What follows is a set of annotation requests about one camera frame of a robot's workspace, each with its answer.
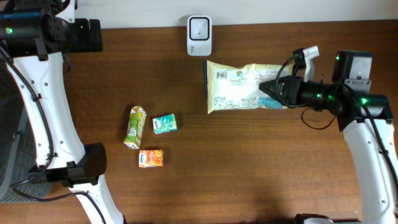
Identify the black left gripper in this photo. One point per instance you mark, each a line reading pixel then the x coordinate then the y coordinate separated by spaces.
pixel 86 43

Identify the teal small drink carton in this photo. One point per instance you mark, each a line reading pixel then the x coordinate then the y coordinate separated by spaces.
pixel 164 124

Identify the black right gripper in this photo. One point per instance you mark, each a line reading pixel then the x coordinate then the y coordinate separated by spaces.
pixel 290 89

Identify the cream yellow snack bag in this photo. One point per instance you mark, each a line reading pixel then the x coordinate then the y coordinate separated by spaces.
pixel 231 88

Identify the dark grey plastic basket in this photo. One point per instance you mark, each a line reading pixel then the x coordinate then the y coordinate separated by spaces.
pixel 18 154

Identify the white barcode scanner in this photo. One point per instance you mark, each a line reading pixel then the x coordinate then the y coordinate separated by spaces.
pixel 199 36

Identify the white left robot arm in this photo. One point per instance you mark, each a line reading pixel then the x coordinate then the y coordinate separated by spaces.
pixel 36 37

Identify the green orange juice carton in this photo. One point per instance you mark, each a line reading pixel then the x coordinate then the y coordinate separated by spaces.
pixel 135 128

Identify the orange small drink carton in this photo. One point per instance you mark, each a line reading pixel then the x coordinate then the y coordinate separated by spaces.
pixel 151 158

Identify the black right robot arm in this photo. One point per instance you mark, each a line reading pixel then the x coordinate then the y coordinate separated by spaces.
pixel 365 120

